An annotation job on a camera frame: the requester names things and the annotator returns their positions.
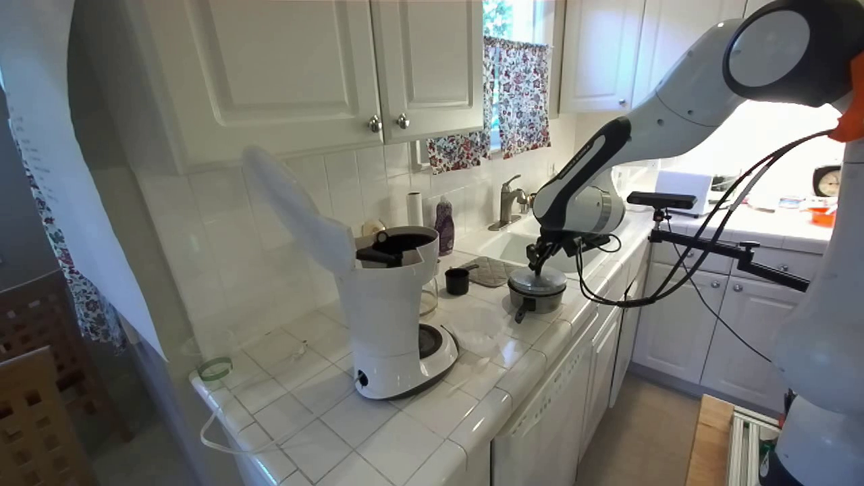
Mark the silver cabinet knob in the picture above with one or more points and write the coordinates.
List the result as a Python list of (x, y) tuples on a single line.
[(372, 122), (402, 119)]

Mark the wide white upper cabinet door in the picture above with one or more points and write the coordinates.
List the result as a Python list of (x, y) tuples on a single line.
[(270, 72)]

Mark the black round clock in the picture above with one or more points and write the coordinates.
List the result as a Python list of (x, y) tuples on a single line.
[(827, 183)]

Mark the chrome faucet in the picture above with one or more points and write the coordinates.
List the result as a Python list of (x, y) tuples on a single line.
[(510, 193)]

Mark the black measuring cup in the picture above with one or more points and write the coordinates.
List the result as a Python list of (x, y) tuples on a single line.
[(457, 282)]

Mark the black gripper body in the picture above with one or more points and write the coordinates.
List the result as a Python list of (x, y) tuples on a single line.
[(557, 241)]

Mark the narrow white upper cabinet door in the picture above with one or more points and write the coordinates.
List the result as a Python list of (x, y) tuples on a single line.
[(598, 54), (432, 54), (683, 22)]

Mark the floral window curtain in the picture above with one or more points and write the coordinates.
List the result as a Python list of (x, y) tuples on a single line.
[(515, 99)]

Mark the white lower cabinet door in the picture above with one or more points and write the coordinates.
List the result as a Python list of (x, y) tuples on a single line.
[(604, 359), (541, 423), (745, 359), (675, 334)]

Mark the wooden crate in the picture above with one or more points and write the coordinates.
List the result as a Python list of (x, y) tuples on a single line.
[(36, 423)]

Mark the white sheer curtain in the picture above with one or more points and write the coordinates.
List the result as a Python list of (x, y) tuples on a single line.
[(55, 137)]

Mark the black stereo camera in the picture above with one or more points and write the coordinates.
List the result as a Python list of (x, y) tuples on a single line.
[(662, 200)]

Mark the white coffee maker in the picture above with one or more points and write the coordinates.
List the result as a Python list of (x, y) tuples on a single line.
[(386, 313)]

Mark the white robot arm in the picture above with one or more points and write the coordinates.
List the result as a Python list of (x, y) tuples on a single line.
[(683, 99)]

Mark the purple bottle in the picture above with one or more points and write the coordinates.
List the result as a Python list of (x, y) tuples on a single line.
[(442, 231)]

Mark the white bottle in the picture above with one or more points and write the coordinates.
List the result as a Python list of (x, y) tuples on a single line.
[(413, 208)]

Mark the small orange container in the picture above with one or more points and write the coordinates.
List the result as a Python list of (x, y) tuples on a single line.
[(822, 216)]

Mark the white box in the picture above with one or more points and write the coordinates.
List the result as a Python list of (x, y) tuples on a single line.
[(677, 183)]

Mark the aluminium rail frame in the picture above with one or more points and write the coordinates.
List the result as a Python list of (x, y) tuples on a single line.
[(745, 450)]

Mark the black camera boom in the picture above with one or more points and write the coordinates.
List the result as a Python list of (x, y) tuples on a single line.
[(710, 245)]

